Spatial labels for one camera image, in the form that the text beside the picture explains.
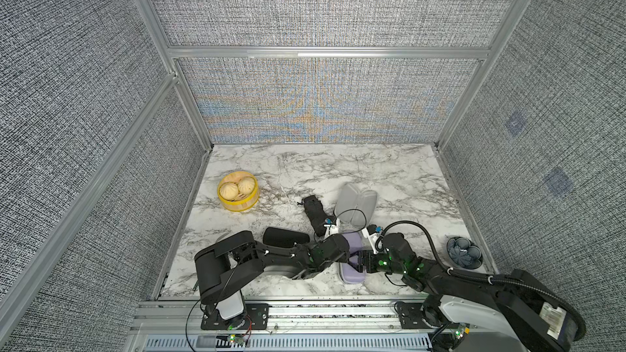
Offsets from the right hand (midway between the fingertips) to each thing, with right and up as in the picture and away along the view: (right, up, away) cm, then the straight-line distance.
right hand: (349, 254), depth 82 cm
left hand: (+1, +1, +2) cm, 3 cm away
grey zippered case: (-23, +4, +6) cm, 24 cm away
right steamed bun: (-39, +22, +16) cm, 48 cm away
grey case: (-1, -5, -4) cm, 6 cm away
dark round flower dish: (+40, 0, +2) cm, 40 cm away
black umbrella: (-11, +12, +10) cm, 19 cm away
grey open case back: (+4, +13, +16) cm, 21 cm away
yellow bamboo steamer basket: (-40, +16, +13) cm, 45 cm away
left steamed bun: (-45, +20, +14) cm, 51 cm away
